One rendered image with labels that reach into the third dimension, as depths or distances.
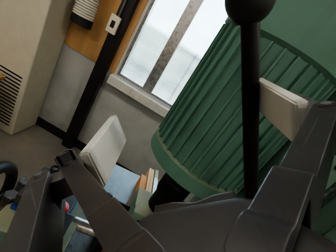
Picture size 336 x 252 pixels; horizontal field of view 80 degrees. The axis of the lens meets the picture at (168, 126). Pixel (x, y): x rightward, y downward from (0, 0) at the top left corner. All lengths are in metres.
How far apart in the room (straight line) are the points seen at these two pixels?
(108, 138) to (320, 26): 0.23
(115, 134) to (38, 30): 1.61
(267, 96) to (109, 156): 0.13
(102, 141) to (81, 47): 1.78
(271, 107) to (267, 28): 0.12
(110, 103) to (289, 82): 1.72
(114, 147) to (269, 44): 0.19
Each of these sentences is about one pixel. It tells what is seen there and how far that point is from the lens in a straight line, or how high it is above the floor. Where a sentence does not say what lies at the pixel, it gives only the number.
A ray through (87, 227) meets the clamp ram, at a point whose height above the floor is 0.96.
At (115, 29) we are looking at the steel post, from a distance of 1.70.
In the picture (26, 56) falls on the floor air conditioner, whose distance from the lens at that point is 1.85.
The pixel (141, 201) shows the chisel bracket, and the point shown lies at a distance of 0.44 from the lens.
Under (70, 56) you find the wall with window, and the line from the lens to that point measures 1.99.
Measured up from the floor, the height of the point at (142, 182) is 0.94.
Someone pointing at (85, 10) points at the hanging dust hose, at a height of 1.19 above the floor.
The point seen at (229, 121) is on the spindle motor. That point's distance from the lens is 0.26.
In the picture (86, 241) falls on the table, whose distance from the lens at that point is 0.56.
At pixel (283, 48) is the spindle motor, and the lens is 0.26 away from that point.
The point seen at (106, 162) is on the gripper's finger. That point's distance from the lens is 0.16.
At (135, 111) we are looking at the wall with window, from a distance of 1.83.
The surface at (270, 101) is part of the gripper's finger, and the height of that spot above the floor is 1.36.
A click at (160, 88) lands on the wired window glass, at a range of 1.81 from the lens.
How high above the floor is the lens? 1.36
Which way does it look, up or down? 21 degrees down
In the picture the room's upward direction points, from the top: 33 degrees clockwise
